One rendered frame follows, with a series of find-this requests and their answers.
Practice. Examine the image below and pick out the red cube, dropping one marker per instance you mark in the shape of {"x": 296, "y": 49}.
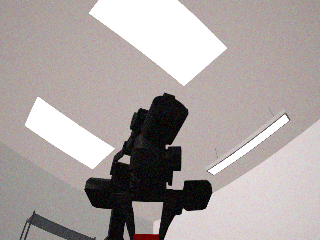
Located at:
{"x": 146, "y": 237}

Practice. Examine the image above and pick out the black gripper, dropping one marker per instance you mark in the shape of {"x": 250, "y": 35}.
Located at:
{"x": 103, "y": 194}

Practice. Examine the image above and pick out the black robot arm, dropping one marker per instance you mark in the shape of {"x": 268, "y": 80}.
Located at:
{"x": 152, "y": 130}

